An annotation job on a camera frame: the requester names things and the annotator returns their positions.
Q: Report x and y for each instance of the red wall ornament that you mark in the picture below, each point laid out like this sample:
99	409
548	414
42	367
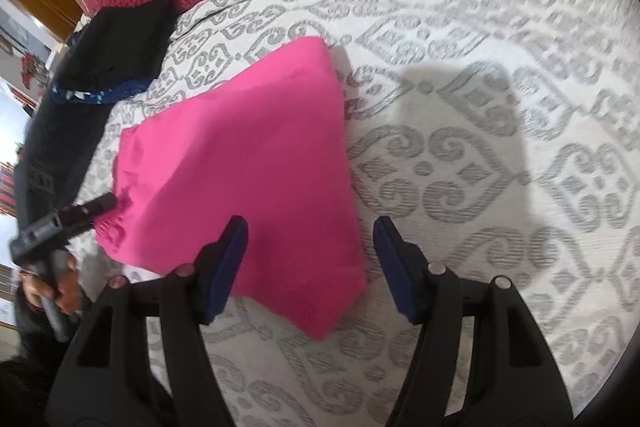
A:
32	69

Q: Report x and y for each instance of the person's left hand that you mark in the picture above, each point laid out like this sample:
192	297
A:
67	292

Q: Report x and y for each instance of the blue patterned garment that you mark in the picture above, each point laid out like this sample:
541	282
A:
100	97

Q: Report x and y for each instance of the folded black garment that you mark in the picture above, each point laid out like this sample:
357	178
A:
120	42

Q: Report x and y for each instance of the white grey patterned bedspread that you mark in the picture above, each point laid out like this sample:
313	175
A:
475	157

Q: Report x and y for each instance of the large black garment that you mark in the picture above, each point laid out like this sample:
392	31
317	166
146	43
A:
60	142

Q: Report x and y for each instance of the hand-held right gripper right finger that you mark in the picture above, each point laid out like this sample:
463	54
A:
395	267

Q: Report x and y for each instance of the person's left forearm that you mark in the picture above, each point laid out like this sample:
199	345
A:
25	357

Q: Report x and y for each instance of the pink pants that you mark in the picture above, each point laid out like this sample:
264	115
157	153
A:
240	157

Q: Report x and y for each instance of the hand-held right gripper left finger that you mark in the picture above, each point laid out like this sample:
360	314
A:
227	267

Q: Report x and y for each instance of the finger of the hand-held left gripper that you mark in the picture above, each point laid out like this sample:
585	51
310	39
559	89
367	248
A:
87	211

